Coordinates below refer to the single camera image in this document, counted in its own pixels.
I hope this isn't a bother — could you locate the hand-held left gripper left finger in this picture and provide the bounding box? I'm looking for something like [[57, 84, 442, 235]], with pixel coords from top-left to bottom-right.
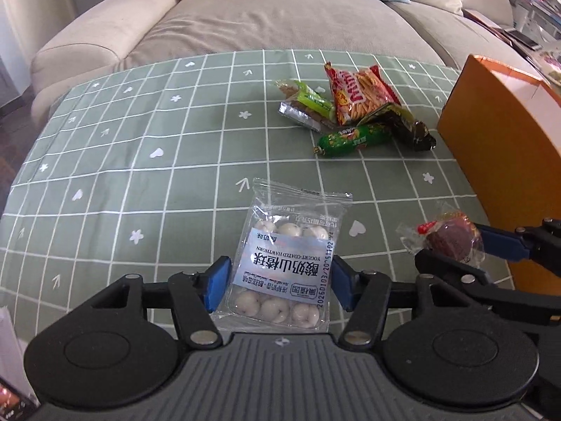
[[79, 255, 232, 346]]

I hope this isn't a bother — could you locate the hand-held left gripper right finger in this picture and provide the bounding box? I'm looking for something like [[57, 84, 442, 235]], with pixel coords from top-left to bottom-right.
[[331, 254, 478, 346]]

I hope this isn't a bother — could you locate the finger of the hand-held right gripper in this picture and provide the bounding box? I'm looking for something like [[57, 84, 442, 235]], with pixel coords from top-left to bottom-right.
[[475, 218, 561, 277], [414, 250, 561, 329]]

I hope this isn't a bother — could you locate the round red candy packet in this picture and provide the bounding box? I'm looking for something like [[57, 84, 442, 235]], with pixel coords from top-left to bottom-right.
[[396, 202, 485, 268]]

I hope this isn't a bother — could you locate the clear packet of white balls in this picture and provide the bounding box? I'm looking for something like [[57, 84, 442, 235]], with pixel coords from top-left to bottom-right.
[[212, 178, 354, 330]]

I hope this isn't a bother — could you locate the orange cardboard box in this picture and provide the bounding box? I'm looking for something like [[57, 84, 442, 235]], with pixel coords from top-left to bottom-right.
[[437, 54, 561, 292]]

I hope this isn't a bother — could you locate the dark crinkled snack wrapper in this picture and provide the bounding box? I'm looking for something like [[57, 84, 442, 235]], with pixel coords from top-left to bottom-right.
[[357, 102, 438, 152]]

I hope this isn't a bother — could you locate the green sausage packet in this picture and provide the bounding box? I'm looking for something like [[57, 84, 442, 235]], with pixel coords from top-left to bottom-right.
[[313, 123, 391, 158]]

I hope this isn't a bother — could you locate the green checked tablecloth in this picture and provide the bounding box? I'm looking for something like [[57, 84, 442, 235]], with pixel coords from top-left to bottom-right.
[[0, 48, 518, 338]]

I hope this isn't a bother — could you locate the silver snack packet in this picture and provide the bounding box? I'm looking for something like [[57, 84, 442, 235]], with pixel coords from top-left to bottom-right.
[[278, 102, 323, 132]]

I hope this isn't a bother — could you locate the green snack bar packet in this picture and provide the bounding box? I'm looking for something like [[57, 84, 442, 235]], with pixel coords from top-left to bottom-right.
[[275, 79, 336, 119]]

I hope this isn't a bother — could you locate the printed cloth bag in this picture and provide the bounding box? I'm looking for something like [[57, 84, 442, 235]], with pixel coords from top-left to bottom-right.
[[538, 46, 561, 91]]

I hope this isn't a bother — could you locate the red striped snack bag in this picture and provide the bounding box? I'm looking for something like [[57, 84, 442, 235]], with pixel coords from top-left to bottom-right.
[[324, 62, 401, 126]]

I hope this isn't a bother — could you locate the smartphone with lit screen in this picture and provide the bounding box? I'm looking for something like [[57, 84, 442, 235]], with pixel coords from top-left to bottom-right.
[[0, 377, 39, 421]]

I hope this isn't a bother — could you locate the white desk rack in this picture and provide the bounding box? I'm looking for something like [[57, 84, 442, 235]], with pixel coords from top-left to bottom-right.
[[500, 0, 561, 38]]

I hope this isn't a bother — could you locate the beige sofa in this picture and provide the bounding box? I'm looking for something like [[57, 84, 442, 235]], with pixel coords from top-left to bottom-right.
[[28, 0, 513, 123]]

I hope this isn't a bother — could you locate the smartphone with white frame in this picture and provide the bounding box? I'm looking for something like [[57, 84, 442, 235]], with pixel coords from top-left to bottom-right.
[[507, 28, 543, 52]]

